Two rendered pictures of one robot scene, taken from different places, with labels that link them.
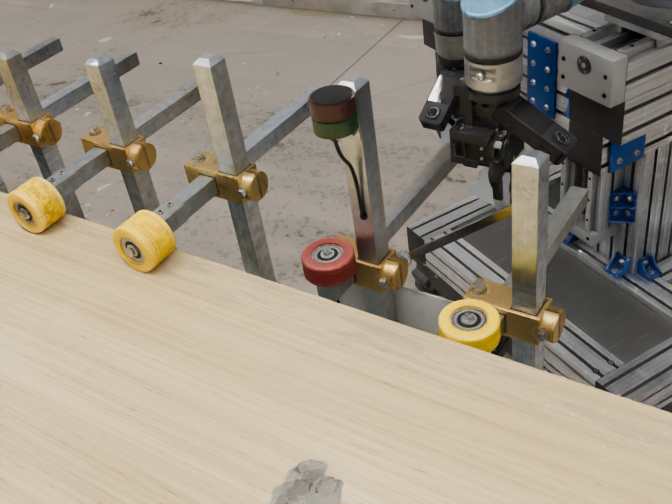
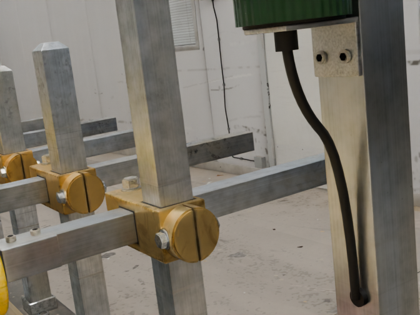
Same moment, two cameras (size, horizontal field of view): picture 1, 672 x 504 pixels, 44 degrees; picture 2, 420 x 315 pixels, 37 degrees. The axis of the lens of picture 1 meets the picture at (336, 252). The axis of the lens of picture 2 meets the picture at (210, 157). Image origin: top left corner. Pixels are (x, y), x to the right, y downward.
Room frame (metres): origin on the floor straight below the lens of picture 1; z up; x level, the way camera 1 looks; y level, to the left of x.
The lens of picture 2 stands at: (0.64, -0.08, 1.12)
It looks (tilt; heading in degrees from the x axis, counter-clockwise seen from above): 11 degrees down; 19
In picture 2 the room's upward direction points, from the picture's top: 7 degrees counter-clockwise
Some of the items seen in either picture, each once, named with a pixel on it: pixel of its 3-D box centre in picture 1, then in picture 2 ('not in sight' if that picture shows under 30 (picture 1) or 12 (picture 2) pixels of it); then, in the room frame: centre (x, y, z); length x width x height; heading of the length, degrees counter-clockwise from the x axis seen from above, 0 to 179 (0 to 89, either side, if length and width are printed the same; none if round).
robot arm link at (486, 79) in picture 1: (492, 70); not in sight; (0.99, -0.24, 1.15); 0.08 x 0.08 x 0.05
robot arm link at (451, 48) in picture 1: (455, 40); not in sight; (1.33, -0.26, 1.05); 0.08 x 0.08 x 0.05
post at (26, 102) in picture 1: (50, 163); (23, 214); (1.47, 0.53, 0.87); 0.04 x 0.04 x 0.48; 51
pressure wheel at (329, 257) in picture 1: (332, 280); not in sight; (0.98, 0.01, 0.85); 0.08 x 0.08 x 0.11
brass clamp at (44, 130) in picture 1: (29, 126); (10, 165); (1.48, 0.55, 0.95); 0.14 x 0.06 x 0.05; 51
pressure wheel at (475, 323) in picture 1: (470, 347); not in sight; (0.79, -0.16, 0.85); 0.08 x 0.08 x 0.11
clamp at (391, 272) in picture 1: (362, 265); not in sight; (1.01, -0.04, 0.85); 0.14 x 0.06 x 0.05; 51
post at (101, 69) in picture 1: (137, 178); (79, 230); (1.31, 0.33, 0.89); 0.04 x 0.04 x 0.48; 51
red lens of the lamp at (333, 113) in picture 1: (332, 103); not in sight; (0.96, -0.03, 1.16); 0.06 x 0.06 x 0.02
